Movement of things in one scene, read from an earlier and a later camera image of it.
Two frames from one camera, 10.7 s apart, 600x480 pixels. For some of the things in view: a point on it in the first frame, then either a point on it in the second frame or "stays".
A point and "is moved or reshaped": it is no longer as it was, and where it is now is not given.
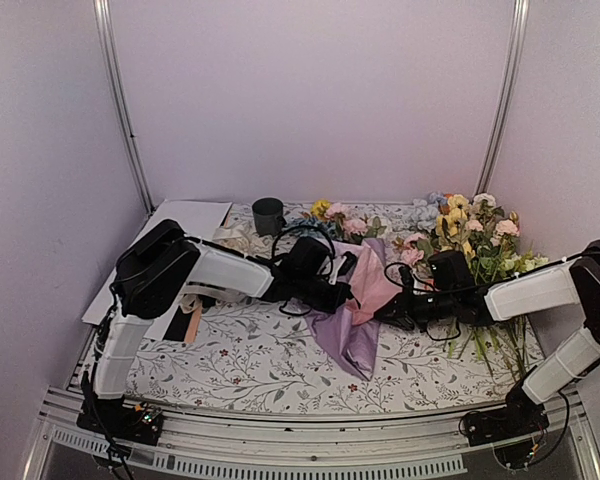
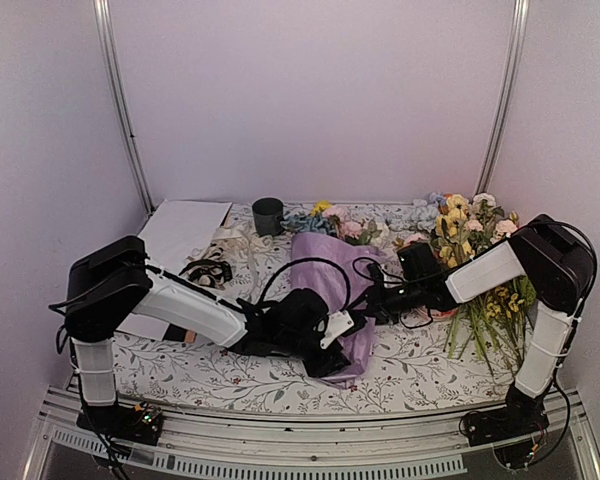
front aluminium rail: [235, 444] stays
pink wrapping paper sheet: [352, 328] is moved or reshaped
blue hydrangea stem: [309, 227] is moved or reshaped
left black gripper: [343, 291] -> [328, 364]
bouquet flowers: [351, 229] stays
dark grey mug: [268, 216] stays
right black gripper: [402, 305] -> [374, 310]
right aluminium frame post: [521, 22] stays
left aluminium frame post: [106, 46] stays
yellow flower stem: [319, 207] stays
